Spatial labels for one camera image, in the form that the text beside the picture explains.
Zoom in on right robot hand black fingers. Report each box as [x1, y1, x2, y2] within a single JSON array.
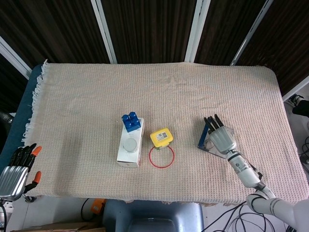
[[203, 114, 238, 153]]

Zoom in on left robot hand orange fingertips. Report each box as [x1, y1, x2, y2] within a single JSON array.
[[0, 143, 43, 201]]

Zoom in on blue and grey case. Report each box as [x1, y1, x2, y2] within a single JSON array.
[[197, 117, 235, 159]]

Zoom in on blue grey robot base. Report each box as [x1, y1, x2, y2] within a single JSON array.
[[102, 199, 205, 232]]

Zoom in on small yellow box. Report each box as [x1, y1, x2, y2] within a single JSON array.
[[149, 127, 175, 150]]

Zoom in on brown cardboard box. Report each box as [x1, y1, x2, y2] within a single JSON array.
[[14, 221, 107, 232]]

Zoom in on white cardboard box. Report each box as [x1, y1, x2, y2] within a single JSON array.
[[116, 117, 145, 168]]

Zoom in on beige woven fringed cloth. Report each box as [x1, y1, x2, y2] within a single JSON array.
[[21, 59, 304, 208]]

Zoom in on black shoe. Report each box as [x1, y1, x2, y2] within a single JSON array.
[[289, 93, 309, 117]]

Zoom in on orange device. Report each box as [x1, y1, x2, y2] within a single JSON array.
[[91, 198, 107, 215]]

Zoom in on blue building block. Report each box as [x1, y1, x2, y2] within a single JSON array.
[[121, 111, 142, 133]]

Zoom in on red ring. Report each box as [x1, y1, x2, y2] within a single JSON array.
[[148, 144, 175, 169]]

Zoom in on black cable loop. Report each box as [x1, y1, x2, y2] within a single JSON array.
[[80, 198, 97, 222]]

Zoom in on black floor cables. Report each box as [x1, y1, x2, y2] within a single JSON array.
[[205, 203, 294, 232]]

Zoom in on black side cables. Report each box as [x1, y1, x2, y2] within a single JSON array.
[[298, 135, 309, 174]]

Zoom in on white frame post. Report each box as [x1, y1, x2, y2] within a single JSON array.
[[230, 0, 275, 66], [184, 0, 211, 63], [90, 0, 118, 64], [281, 76, 309, 102], [0, 36, 32, 80]]

